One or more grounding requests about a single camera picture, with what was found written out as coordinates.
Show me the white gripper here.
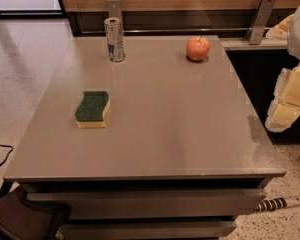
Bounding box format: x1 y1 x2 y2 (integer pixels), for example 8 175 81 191
265 6 300 133

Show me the red apple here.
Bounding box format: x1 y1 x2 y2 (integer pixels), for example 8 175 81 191
186 36 210 61

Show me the green and yellow sponge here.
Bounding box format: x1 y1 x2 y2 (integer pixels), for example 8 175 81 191
75 91 110 129

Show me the grey side shelf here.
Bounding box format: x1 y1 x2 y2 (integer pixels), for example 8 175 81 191
220 38 287 51

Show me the grey drawer cabinet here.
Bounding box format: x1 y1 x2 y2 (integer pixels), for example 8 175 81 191
5 36 285 227

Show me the silver blue drink can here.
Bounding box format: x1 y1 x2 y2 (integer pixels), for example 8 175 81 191
104 17 125 62

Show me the upper grey drawer front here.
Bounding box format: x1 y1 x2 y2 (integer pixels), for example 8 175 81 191
27 189 265 220

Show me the grey drawer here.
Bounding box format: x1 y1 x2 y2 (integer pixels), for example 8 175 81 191
61 221 236 240
27 189 265 220

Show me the lower grey drawer front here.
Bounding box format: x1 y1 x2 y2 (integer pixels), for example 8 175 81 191
61 221 236 240

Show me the dark brown bag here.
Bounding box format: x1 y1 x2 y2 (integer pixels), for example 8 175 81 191
0 187 70 240

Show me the right metal wall bracket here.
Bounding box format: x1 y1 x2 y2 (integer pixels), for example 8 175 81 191
246 0 276 44

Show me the metal wall bracket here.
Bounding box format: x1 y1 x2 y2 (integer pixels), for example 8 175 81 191
106 0 122 20
246 0 276 44

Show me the black white striped cable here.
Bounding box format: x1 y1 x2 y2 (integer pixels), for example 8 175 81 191
254 195 300 213

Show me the left metal wall bracket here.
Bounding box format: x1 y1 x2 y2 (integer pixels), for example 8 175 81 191
106 0 122 20

